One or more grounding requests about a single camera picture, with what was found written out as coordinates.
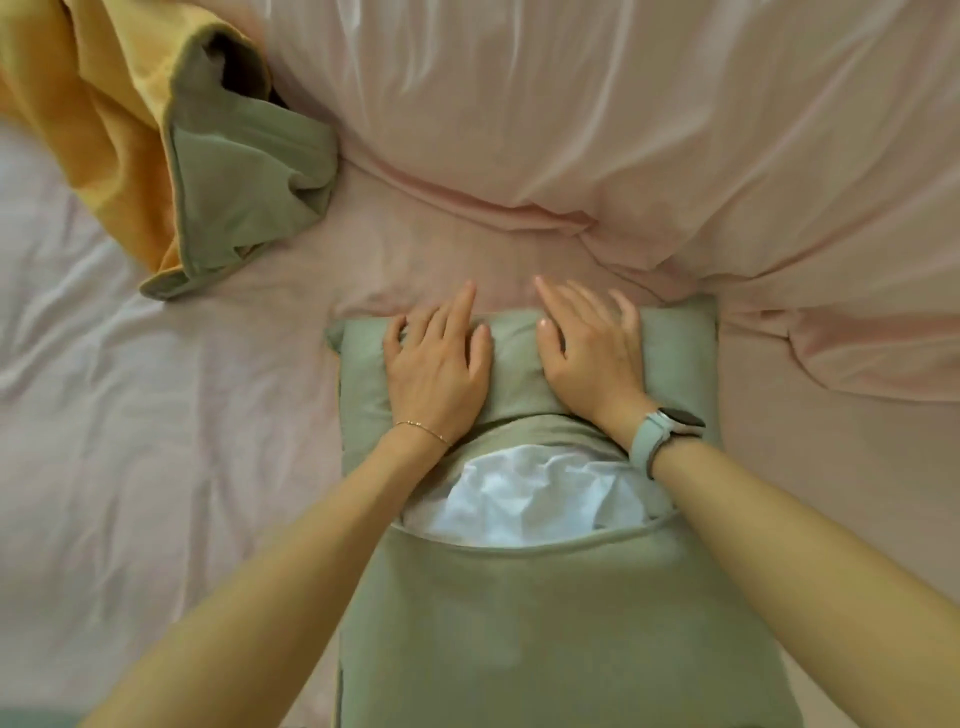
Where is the person's left hand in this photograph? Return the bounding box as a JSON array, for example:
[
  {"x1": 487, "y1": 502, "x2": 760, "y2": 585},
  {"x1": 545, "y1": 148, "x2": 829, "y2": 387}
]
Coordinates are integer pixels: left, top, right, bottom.
[{"x1": 382, "y1": 279, "x2": 495, "y2": 451}]

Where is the person's right hand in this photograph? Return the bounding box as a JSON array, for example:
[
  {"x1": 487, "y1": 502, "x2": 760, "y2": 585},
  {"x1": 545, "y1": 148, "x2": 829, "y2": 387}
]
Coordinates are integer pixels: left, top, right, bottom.
[{"x1": 532, "y1": 275, "x2": 658, "y2": 451}]

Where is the white pillow insert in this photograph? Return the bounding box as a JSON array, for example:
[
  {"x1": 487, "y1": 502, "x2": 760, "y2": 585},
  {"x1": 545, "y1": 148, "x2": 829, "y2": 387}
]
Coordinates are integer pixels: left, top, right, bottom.
[{"x1": 401, "y1": 443, "x2": 676, "y2": 549}]

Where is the grey and orange pillowcase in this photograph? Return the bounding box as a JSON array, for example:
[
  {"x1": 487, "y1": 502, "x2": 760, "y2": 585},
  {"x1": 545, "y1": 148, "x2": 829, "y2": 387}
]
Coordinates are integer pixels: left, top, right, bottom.
[
  {"x1": 0, "y1": 0, "x2": 340, "y2": 301},
  {"x1": 323, "y1": 293, "x2": 804, "y2": 728}
]

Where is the pink bed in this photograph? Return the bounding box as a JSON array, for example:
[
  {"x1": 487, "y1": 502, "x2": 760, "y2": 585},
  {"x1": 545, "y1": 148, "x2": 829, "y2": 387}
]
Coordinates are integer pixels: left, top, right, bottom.
[{"x1": 0, "y1": 112, "x2": 960, "y2": 728}]

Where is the person's left forearm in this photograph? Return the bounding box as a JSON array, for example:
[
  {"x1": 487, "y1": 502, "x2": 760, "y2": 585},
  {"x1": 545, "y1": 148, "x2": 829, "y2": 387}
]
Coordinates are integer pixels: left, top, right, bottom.
[{"x1": 78, "y1": 427, "x2": 451, "y2": 728}]

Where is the person's right forearm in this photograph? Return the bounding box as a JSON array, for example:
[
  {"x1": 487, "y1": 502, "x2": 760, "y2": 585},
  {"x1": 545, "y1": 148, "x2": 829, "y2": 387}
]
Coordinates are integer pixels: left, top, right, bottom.
[{"x1": 652, "y1": 442, "x2": 960, "y2": 728}]

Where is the white smartwatch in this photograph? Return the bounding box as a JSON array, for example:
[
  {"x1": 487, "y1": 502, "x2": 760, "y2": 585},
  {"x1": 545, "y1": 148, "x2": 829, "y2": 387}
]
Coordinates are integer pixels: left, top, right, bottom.
[{"x1": 628, "y1": 407, "x2": 708, "y2": 481}]

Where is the pink ruffled duvet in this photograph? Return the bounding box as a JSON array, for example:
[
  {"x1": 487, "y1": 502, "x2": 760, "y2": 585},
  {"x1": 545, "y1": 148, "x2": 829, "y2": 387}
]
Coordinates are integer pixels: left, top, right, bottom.
[{"x1": 247, "y1": 0, "x2": 960, "y2": 403}]

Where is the thin gold bracelet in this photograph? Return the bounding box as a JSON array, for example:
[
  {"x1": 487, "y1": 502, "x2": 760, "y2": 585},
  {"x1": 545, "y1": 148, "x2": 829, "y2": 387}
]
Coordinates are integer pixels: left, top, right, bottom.
[{"x1": 392, "y1": 419, "x2": 454, "y2": 450}]

